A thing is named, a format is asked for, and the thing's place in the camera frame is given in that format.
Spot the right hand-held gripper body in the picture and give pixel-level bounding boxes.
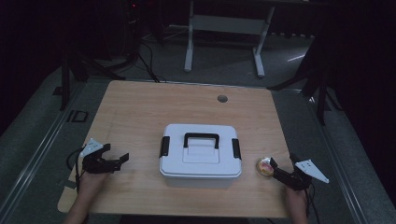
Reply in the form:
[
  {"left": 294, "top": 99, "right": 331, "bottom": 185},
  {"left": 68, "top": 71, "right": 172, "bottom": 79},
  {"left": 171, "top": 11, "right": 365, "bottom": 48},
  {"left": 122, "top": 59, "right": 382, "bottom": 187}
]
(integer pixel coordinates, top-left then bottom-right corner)
[{"left": 279, "top": 159, "right": 331, "bottom": 191}]

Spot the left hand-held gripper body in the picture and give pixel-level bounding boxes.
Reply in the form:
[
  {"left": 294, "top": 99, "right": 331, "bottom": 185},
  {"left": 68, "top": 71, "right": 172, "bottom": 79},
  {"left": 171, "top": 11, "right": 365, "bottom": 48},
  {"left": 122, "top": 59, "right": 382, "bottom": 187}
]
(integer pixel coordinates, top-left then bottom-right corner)
[{"left": 78, "top": 137, "right": 122, "bottom": 175}]

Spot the white storage box black handle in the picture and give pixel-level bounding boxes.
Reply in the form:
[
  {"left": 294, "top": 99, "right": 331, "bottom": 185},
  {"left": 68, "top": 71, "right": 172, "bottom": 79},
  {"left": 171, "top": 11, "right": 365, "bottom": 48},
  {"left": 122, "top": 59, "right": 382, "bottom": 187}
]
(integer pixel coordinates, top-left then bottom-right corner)
[{"left": 159, "top": 123, "right": 243, "bottom": 189}]

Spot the person's left hand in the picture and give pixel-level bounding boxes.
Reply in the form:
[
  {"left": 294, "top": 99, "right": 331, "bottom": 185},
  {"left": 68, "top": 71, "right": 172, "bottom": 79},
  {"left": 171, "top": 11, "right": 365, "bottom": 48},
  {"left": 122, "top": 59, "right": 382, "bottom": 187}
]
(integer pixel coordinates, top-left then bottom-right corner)
[{"left": 78, "top": 170, "right": 110, "bottom": 196}]

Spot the person's right hand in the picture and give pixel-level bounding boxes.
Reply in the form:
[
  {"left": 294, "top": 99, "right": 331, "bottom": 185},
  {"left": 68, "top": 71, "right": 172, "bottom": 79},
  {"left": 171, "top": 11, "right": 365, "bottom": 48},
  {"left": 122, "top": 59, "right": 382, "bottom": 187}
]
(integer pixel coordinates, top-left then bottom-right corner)
[{"left": 284, "top": 184, "right": 310, "bottom": 210}]

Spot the black tripod stand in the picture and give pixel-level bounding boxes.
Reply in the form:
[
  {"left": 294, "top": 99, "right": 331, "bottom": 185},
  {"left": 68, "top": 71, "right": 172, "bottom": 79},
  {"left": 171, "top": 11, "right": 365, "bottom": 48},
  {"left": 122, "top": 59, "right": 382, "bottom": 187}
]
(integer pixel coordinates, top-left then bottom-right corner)
[
  {"left": 266, "top": 36, "right": 344, "bottom": 127},
  {"left": 51, "top": 43, "right": 127, "bottom": 112}
]

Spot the dark equipment rack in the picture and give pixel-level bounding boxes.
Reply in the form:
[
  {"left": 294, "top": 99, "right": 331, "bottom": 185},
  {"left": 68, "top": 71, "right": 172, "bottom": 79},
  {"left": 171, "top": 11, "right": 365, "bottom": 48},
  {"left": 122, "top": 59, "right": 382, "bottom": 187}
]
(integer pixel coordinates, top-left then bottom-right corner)
[{"left": 120, "top": 0, "right": 148, "bottom": 62}]

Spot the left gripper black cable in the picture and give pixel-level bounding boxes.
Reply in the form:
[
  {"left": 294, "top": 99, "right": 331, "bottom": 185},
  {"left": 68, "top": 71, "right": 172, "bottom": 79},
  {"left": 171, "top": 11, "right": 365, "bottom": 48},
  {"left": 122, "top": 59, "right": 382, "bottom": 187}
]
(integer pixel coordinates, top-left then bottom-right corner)
[{"left": 65, "top": 147, "right": 86, "bottom": 194}]

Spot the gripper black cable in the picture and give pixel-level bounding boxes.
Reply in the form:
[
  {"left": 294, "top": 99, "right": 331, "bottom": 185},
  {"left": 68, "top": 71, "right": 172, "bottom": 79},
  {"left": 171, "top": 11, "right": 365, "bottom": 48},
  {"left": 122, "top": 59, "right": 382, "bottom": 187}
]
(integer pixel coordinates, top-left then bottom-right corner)
[
  {"left": 303, "top": 182, "right": 322, "bottom": 224},
  {"left": 65, "top": 147, "right": 86, "bottom": 194}
]

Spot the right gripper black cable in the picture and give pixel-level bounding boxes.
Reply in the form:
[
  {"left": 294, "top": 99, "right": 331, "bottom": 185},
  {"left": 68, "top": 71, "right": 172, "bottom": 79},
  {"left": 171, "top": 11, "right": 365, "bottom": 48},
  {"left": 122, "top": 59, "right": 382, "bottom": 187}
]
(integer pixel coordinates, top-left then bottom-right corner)
[{"left": 303, "top": 182, "right": 322, "bottom": 224}]

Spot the black rectangular floor bracket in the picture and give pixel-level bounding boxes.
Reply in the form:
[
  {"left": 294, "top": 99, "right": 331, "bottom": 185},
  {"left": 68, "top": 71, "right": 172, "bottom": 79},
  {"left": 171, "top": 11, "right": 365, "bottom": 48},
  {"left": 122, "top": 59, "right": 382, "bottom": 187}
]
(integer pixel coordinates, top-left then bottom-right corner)
[{"left": 66, "top": 109, "right": 90, "bottom": 123}]

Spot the black floor cable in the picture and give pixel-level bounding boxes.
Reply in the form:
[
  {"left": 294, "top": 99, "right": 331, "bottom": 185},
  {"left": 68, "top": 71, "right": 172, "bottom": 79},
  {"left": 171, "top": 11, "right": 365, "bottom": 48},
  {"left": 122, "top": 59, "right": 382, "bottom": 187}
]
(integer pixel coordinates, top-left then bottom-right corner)
[{"left": 135, "top": 40, "right": 168, "bottom": 84}]

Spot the white metal desk frame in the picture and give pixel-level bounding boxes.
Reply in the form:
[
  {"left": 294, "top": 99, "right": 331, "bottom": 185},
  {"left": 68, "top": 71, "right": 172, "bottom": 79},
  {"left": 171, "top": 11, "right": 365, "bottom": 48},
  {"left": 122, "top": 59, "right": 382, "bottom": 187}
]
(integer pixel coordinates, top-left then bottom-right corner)
[{"left": 183, "top": 0, "right": 276, "bottom": 79}]

